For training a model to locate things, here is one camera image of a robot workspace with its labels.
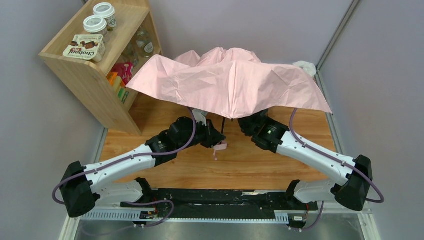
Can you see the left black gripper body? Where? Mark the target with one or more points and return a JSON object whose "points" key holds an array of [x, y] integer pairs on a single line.
{"points": [[214, 136]]}

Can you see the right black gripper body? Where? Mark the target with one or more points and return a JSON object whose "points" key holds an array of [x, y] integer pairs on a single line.
{"points": [[247, 124]]}

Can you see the pink folding umbrella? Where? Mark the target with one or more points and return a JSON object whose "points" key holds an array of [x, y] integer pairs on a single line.
{"points": [[232, 83]]}

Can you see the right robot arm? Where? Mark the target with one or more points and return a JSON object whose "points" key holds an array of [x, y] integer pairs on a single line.
{"points": [[349, 179]]}

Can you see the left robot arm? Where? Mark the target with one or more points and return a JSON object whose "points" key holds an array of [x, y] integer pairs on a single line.
{"points": [[81, 185]]}

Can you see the white crumpled plastic bag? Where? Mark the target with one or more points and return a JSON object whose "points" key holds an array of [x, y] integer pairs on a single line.
{"points": [[308, 67]]}

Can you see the pink box on shelf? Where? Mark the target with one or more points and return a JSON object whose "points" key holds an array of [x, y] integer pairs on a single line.
{"points": [[124, 70]]}

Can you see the stack of coloured sponges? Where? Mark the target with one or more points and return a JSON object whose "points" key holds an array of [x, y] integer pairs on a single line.
{"points": [[118, 86]]}

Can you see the glass jar on shelf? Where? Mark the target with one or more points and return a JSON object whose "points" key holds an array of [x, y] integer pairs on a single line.
{"points": [[144, 42]]}

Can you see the wooden shelf unit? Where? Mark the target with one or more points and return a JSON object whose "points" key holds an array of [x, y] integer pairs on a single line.
{"points": [[88, 80]]}

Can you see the Chobani yogurt pack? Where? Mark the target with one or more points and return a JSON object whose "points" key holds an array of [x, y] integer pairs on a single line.
{"points": [[87, 47]]}

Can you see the white lidded cup front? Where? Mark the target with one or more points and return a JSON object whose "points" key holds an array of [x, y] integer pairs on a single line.
{"points": [[96, 25]]}

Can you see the white lidded cup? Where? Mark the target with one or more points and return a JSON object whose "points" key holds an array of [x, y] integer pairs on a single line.
{"points": [[106, 11], [96, 25]]}

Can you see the white lidded cup rear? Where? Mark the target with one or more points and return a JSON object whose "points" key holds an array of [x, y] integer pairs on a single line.
{"points": [[106, 11]]}

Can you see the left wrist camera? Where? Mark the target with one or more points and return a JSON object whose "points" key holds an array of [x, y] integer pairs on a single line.
{"points": [[200, 116]]}

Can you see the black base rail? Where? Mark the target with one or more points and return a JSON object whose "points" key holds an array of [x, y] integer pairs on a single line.
{"points": [[224, 204]]}

